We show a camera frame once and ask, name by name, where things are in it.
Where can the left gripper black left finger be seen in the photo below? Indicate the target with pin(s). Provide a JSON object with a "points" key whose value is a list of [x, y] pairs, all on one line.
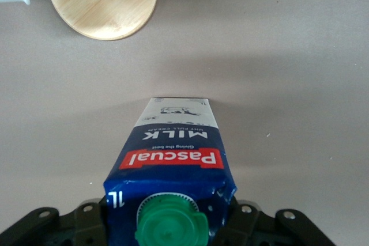
{"points": [[43, 228]]}

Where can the blue white milk carton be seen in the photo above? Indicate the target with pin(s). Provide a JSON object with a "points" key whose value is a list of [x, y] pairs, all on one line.
{"points": [[173, 171]]}

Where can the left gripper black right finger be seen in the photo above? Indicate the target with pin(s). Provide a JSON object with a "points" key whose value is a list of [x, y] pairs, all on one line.
{"points": [[259, 231]]}

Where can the wooden mug tree stand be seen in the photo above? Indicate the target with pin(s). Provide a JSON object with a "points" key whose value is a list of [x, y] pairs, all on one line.
{"points": [[109, 7]]}

